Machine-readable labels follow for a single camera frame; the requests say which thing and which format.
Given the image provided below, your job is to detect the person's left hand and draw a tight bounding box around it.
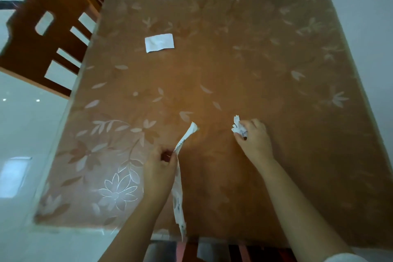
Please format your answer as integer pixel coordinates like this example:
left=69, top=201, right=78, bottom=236
left=143, top=146, right=179, bottom=207

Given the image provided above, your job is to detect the person's right hand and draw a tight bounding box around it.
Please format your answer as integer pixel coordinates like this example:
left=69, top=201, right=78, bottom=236
left=232, top=118, right=274, bottom=165

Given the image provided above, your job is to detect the small white paper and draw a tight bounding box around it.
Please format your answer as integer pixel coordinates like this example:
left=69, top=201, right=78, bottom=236
left=231, top=115, right=248, bottom=139

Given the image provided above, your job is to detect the long white paper strip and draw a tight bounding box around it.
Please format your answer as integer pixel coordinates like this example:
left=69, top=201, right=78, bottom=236
left=171, top=122, right=199, bottom=242

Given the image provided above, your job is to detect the person's left forearm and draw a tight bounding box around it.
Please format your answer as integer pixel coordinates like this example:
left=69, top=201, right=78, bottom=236
left=98, top=194, right=171, bottom=262

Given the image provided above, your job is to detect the person's right forearm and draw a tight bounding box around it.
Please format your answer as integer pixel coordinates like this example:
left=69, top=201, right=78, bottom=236
left=254, top=156, right=353, bottom=261

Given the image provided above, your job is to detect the brown floral tablecloth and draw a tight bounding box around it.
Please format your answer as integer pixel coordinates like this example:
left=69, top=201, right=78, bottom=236
left=33, top=0, right=393, bottom=249

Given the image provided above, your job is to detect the striped garment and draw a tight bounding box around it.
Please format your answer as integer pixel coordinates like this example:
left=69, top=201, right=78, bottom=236
left=143, top=234, right=299, bottom=262

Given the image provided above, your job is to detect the flat white paper piece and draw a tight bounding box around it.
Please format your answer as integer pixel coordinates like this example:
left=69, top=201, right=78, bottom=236
left=145, top=33, right=175, bottom=53

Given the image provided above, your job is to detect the white sleeve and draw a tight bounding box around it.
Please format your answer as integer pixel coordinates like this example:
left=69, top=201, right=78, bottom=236
left=323, top=253, right=370, bottom=262

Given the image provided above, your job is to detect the wooden chair with cutout back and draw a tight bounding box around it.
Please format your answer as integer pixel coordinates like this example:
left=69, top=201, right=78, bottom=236
left=0, top=0, right=102, bottom=100

